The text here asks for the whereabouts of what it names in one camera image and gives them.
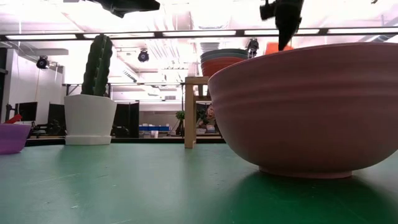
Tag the red large bowl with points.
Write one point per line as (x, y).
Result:
(217, 67)

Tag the black background panel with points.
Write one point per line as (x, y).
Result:
(126, 119)

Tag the small background plant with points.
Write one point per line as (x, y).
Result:
(180, 115)

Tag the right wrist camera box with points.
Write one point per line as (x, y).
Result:
(267, 12)

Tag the wooden slatted shelf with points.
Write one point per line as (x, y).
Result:
(190, 124)

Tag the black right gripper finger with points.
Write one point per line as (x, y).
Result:
(293, 26)
(282, 31)

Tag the person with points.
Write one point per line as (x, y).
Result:
(211, 116)

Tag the green table mat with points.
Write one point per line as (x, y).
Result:
(124, 186)

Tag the purple small bowl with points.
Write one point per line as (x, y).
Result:
(12, 140)

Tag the blue storage bins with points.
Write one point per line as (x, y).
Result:
(154, 127)

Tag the pink large bowl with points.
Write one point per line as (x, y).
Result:
(304, 109)

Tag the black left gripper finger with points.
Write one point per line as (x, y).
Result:
(143, 6)

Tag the black overhead light bar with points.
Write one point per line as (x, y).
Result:
(158, 34)

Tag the red background object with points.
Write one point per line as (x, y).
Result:
(14, 119)

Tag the white plant pot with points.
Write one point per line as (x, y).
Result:
(90, 119)

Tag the black ceiling dome camera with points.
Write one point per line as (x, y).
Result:
(252, 46)
(143, 56)
(42, 63)

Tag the slate blue large bowl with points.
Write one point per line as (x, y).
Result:
(222, 56)

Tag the black background monitor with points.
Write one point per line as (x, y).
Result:
(57, 113)
(28, 111)

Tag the white cup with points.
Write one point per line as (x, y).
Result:
(154, 134)

